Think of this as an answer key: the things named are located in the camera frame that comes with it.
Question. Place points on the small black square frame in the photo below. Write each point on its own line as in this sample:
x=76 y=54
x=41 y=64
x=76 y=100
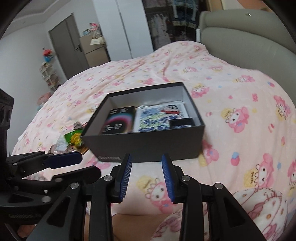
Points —
x=181 y=123

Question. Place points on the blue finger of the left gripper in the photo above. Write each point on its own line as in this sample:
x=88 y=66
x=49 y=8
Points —
x=62 y=160

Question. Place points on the grey upholstered headboard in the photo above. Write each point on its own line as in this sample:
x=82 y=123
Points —
x=251 y=39

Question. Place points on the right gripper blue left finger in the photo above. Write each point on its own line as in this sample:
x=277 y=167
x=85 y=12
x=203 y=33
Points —
x=124 y=176

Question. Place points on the dark open clothes closet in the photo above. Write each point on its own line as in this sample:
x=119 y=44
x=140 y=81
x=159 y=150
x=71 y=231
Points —
x=172 y=20

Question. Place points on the grey door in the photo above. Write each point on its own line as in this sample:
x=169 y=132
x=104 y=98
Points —
x=65 y=39

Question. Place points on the white wardrobe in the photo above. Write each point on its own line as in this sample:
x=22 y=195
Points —
x=124 y=27

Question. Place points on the black cardboard storage box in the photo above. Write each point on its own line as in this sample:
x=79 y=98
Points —
x=180 y=143

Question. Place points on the green sweet corn snack bag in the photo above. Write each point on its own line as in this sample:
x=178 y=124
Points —
x=74 y=138

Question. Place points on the brown hand cream tube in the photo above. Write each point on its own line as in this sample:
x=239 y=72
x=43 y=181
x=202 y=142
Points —
x=77 y=126

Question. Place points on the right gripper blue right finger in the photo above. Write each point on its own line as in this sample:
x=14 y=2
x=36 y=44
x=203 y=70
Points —
x=169 y=175

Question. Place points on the black Smart Devil box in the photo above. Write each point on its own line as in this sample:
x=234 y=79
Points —
x=119 y=120

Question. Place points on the wooden comb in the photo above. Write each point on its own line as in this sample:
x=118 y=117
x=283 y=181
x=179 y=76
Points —
x=81 y=149

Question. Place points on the cartoon bead art board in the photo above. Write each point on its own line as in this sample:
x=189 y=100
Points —
x=156 y=117

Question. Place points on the small shelf with toys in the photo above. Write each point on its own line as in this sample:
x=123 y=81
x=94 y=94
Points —
x=48 y=72

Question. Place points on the beige garment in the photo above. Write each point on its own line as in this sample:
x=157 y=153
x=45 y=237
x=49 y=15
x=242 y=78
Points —
x=58 y=149

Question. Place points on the brown cabinet with bag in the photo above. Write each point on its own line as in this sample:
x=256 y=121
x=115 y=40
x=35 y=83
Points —
x=95 y=55

